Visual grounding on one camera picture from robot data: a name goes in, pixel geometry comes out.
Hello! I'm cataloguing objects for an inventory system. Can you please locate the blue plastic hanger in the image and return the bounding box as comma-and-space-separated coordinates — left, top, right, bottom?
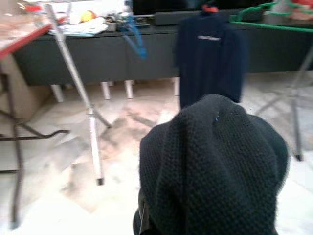
119, 12, 149, 61

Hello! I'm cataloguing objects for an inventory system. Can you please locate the black t-shirt with green logo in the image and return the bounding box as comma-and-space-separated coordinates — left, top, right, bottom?
133, 94, 292, 235

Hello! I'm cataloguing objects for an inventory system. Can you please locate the green plastic hanger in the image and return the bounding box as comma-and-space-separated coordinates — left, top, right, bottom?
228, 1, 313, 34

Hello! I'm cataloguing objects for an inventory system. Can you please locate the silver metal clothes rack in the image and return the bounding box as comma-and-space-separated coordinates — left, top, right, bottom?
45, 3, 313, 187

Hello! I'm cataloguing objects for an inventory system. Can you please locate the navy printed t-shirt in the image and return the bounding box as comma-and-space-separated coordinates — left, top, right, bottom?
173, 11, 250, 110

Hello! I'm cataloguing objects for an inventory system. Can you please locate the black television console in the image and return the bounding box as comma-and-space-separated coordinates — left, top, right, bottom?
13, 23, 313, 102

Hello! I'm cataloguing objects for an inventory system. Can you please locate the black flat television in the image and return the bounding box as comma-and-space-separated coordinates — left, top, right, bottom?
132, 0, 276, 17

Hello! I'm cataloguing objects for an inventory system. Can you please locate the white paper stack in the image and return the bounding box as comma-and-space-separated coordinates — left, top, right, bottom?
48, 17, 110, 37

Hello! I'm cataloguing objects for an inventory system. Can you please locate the orange round plush toy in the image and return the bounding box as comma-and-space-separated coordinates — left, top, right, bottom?
82, 10, 98, 24

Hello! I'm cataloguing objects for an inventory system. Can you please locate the marble folding table red edge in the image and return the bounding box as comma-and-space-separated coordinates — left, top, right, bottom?
0, 7, 71, 230

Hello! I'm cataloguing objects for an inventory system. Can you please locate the red-lidded jar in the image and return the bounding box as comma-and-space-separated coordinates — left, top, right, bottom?
24, 4, 46, 22

